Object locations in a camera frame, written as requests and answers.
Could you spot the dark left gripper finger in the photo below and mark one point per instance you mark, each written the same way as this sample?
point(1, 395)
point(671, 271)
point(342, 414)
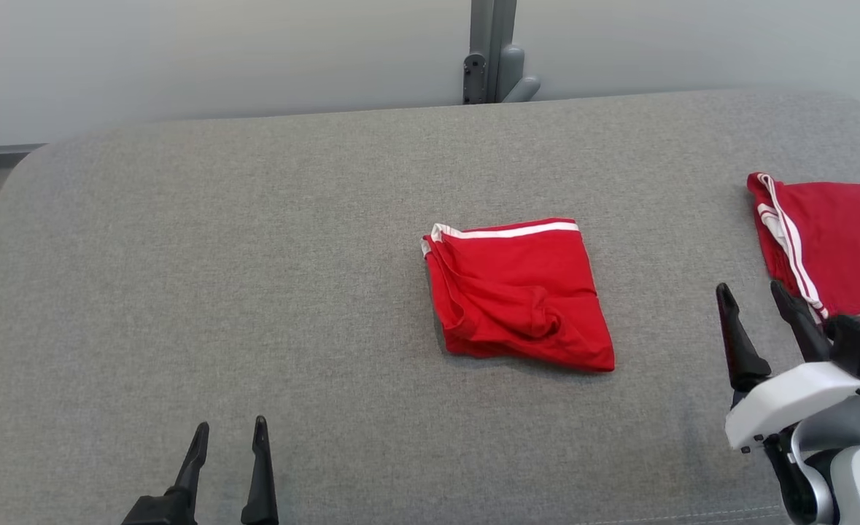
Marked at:
point(181, 488)
point(260, 481)

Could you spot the grey fabric sofa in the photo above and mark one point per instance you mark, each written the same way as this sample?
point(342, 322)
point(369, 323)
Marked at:
point(254, 255)

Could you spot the red shorts with white stripe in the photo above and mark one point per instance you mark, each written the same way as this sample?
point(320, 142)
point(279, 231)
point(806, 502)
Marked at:
point(517, 292)

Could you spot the red basketball jersey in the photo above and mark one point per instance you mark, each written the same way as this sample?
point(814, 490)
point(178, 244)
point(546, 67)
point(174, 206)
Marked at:
point(838, 240)

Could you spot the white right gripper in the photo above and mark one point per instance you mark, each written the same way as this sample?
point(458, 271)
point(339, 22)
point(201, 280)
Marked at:
point(794, 401)

